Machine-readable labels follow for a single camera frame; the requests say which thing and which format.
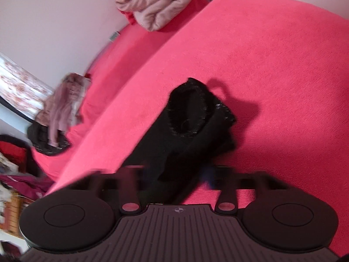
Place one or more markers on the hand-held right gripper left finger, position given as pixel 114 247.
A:
pixel 128 188

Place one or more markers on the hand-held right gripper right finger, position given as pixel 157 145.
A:
pixel 226 189

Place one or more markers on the black pants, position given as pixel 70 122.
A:
pixel 185 133

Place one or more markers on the black studded garment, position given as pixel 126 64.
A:
pixel 45 142

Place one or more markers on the maroon cloth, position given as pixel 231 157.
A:
pixel 26 185

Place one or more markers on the mauve garment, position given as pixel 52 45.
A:
pixel 62 106

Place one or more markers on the pink bed cover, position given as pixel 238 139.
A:
pixel 114 68

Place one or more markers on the red and black bag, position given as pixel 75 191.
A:
pixel 12 152

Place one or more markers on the pink bed sheet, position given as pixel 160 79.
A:
pixel 259 60

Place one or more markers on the black bar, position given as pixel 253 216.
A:
pixel 16 110

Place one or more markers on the floral patterned curtain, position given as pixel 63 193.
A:
pixel 19 87

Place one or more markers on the small white device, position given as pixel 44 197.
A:
pixel 114 36

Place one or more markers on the red folded cloth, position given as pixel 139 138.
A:
pixel 130 18

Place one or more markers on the folded pale pink blanket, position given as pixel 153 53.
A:
pixel 155 2

